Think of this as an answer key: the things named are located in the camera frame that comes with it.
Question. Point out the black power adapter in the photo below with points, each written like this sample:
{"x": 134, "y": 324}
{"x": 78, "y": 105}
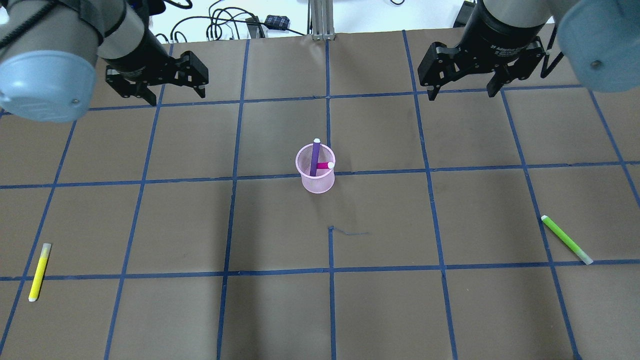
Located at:
{"x": 464, "y": 14}

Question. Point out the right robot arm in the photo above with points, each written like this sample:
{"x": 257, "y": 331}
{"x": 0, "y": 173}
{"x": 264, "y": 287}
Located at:
{"x": 599, "y": 38}

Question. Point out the pink mesh cup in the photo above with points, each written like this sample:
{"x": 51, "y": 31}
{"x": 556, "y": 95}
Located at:
{"x": 325, "y": 179}

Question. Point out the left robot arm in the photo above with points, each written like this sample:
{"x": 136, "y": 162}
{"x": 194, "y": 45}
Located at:
{"x": 49, "y": 50}

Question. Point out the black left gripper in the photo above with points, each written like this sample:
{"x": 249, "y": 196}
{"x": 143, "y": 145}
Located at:
{"x": 136, "y": 56}

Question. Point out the green pen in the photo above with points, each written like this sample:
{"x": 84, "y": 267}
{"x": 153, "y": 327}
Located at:
{"x": 566, "y": 239}

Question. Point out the purple pen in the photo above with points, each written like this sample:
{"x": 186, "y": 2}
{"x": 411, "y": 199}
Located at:
{"x": 315, "y": 153}

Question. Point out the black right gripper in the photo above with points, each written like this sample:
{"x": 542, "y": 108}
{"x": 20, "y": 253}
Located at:
{"x": 501, "y": 33}

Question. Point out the aluminium frame post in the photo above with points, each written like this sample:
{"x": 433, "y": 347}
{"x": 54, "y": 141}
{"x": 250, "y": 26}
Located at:
{"x": 321, "y": 20}

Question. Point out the yellow pen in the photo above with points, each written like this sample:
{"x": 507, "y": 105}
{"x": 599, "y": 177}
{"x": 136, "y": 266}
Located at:
{"x": 39, "y": 275}

